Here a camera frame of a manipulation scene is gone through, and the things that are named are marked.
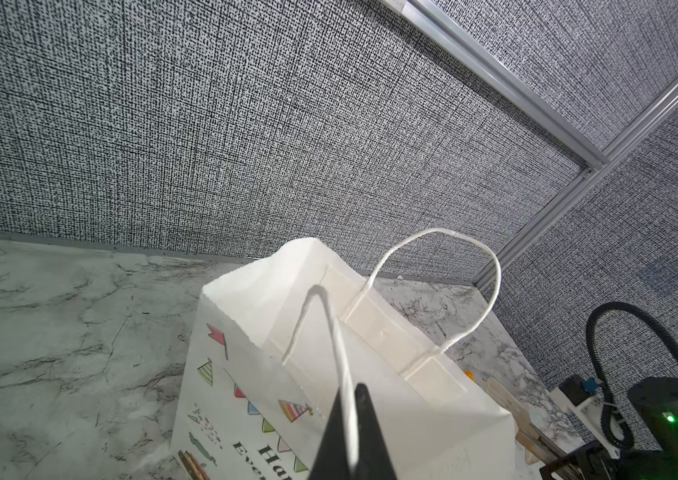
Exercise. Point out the white paper gift bag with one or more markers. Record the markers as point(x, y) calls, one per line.
point(276, 340)

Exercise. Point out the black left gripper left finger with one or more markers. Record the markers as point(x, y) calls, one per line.
point(331, 459)

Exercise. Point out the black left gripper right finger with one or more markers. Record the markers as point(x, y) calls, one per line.
point(374, 462)

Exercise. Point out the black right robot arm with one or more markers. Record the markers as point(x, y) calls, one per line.
point(612, 454)

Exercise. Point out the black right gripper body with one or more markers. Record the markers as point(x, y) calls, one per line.
point(588, 462)

